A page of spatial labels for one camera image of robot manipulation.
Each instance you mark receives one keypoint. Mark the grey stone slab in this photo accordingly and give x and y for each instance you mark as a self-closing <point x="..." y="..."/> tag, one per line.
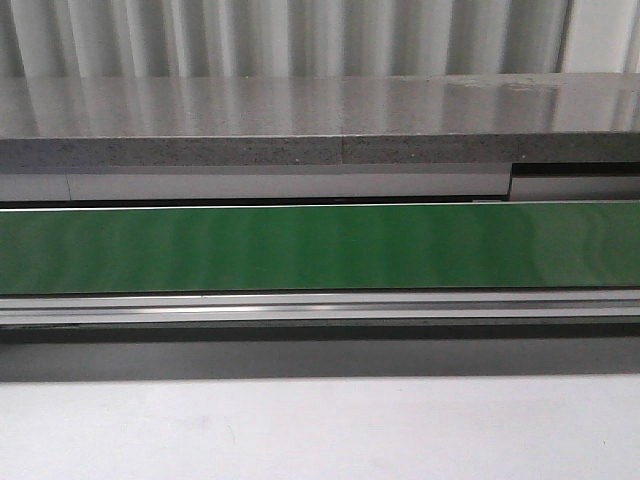
<point x="118" y="122"/>

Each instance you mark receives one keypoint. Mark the green conveyor belt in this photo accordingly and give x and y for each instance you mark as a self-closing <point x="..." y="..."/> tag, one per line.
<point x="349" y="247"/>

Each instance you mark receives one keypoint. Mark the white pleated curtain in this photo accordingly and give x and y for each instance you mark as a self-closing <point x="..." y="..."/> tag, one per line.
<point x="316" y="38"/>

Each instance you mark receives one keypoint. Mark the grey metal back rail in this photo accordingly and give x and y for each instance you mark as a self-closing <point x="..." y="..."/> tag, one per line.
<point x="537" y="182"/>

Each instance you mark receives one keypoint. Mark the aluminium conveyor side rail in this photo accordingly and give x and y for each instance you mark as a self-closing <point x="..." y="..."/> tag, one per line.
<point x="321" y="315"/>

